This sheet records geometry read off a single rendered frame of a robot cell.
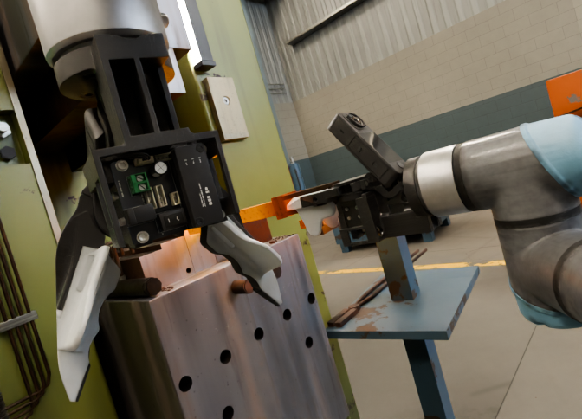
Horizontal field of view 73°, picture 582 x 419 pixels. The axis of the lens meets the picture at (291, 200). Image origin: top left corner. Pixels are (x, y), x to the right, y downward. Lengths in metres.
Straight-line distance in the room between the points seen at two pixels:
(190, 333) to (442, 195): 0.47
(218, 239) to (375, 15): 9.10
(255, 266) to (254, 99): 0.93
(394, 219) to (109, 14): 0.36
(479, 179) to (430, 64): 8.27
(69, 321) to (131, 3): 0.19
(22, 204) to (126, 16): 0.61
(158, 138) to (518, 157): 0.31
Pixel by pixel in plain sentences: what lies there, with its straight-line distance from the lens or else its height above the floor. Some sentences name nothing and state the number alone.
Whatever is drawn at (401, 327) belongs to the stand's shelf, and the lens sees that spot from 0.94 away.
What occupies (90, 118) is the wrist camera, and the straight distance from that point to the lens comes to 0.30.
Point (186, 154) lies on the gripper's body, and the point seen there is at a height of 1.07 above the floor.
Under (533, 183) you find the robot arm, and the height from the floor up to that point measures 0.97.
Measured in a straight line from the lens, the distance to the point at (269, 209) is 0.60.
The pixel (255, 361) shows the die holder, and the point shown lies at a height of 0.72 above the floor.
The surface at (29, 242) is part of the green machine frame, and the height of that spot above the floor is 1.06.
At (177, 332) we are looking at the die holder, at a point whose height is 0.85.
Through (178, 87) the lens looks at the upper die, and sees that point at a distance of 0.86.
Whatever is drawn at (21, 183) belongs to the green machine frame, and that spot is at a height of 1.16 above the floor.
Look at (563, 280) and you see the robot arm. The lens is 0.38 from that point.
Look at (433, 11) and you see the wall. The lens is 8.78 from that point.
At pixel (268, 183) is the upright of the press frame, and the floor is 1.04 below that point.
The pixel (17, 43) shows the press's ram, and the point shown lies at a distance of 0.88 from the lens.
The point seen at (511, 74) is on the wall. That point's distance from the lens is 8.23.
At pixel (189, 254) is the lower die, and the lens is 0.78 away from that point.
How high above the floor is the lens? 1.03
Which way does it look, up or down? 3 degrees down
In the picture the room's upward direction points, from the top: 16 degrees counter-clockwise
